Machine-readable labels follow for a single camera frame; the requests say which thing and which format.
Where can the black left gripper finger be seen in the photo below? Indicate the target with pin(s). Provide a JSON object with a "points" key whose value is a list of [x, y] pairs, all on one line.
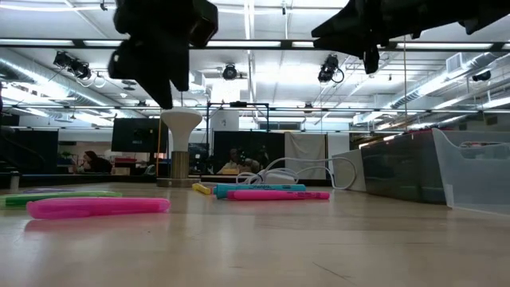
{"points": [[181, 68], [157, 71]]}

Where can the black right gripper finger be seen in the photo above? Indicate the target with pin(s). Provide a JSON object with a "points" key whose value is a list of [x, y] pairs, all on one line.
{"points": [[350, 22], [358, 45]]}

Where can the yellow slim clip highlighter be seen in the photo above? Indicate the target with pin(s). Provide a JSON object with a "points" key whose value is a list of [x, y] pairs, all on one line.
{"points": [[201, 188]]}

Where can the teal Sharpie highlighter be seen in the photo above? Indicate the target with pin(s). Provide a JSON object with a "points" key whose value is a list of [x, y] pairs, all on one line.
{"points": [[259, 188]]}

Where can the pink short highlighter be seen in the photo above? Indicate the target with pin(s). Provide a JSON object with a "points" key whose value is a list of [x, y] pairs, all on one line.
{"points": [[95, 208]]}

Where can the green short highlighter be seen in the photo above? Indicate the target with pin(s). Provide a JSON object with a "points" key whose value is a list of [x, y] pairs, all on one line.
{"points": [[60, 198]]}

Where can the purple short highlighter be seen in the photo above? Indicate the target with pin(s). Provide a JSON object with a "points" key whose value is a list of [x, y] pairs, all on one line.
{"points": [[49, 190]]}

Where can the pink Sharpie highlighter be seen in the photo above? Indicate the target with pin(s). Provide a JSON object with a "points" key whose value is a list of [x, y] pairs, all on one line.
{"points": [[279, 195]]}

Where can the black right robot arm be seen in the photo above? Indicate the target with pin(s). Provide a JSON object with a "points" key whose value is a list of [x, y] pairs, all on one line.
{"points": [[490, 12]]}

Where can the overhead light bar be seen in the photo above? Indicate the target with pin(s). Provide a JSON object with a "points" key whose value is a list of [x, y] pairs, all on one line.
{"points": [[247, 44]]}

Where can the red storage crate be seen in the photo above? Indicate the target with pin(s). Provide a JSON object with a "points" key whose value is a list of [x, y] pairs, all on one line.
{"points": [[125, 162]]}

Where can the person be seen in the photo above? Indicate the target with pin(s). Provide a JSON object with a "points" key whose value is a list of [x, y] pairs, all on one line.
{"points": [[235, 162], [95, 162]]}

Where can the black partition panel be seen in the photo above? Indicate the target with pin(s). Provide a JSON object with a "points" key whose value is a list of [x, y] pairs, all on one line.
{"points": [[271, 149]]}

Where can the white partition sheet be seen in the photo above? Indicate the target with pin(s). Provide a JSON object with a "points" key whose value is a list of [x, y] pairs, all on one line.
{"points": [[304, 155]]}

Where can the dark smoky plastic bin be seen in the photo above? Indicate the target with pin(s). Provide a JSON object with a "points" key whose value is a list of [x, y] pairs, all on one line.
{"points": [[402, 167]]}

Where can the clear plastic bin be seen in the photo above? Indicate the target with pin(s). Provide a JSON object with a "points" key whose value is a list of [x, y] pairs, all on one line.
{"points": [[474, 179]]}

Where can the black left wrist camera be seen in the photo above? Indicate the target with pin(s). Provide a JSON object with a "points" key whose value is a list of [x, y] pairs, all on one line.
{"points": [[205, 24]]}

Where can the black wall monitor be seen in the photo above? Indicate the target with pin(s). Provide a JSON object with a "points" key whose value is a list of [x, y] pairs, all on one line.
{"points": [[137, 135]]}

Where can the black aluminium rig frame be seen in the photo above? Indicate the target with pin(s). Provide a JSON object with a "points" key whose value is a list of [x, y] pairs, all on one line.
{"points": [[119, 179]]}

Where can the silver ceiling air duct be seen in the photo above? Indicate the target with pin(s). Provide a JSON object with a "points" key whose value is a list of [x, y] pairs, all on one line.
{"points": [[40, 79]]}

